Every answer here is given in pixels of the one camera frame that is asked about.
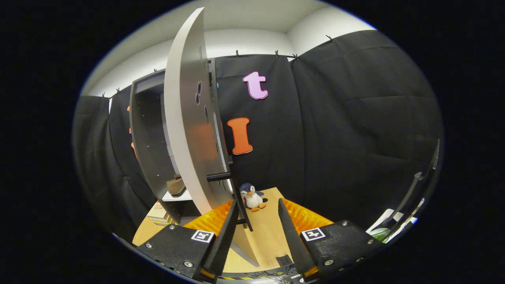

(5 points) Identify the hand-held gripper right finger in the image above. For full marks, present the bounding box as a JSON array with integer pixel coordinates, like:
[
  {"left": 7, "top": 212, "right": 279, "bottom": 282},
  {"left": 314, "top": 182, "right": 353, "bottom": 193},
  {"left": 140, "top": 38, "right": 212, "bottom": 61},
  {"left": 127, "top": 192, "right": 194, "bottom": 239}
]
[{"left": 278, "top": 198, "right": 385, "bottom": 282}]

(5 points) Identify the white printed board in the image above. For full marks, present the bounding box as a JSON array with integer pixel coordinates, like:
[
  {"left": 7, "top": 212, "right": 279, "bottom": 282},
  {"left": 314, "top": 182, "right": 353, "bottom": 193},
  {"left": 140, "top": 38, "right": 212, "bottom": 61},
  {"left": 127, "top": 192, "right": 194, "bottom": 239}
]
[{"left": 366, "top": 197, "right": 426, "bottom": 243}]

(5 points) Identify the stack of books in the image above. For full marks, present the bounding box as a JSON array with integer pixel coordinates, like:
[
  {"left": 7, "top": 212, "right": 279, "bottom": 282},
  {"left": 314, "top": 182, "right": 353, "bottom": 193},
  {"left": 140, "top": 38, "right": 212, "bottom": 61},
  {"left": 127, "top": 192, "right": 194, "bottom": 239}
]
[{"left": 147, "top": 200, "right": 176, "bottom": 226}]

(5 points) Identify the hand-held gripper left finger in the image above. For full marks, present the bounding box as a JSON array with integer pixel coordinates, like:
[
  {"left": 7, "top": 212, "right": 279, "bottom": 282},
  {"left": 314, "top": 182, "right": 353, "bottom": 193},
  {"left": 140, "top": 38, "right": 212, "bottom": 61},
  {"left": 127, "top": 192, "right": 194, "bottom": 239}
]
[{"left": 134, "top": 199, "right": 240, "bottom": 282}]

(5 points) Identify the penguin plush toy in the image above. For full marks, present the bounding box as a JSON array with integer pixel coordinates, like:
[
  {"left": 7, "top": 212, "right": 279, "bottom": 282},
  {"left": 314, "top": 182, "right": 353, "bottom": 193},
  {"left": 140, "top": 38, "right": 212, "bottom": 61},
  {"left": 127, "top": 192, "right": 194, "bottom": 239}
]
[{"left": 239, "top": 183, "right": 269, "bottom": 213}]

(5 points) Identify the brown fuzzy shoe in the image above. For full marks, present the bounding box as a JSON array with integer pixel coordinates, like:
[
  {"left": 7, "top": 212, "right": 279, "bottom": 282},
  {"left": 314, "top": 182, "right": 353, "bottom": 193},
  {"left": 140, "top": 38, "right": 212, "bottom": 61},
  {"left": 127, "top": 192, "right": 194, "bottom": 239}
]
[{"left": 166, "top": 174, "right": 186, "bottom": 196}]

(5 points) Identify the black backdrop cloth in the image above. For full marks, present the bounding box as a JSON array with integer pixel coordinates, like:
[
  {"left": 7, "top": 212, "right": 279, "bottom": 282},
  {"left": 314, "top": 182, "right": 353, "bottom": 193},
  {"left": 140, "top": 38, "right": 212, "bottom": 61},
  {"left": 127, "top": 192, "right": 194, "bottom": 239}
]
[{"left": 72, "top": 30, "right": 444, "bottom": 233}]

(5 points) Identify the grey shoe cabinet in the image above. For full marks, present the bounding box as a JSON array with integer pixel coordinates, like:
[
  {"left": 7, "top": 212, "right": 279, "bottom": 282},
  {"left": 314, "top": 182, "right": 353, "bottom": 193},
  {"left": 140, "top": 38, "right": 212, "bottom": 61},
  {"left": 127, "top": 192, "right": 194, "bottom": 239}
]
[{"left": 129, "top": 58, "right": 254, "bottom": 232}]

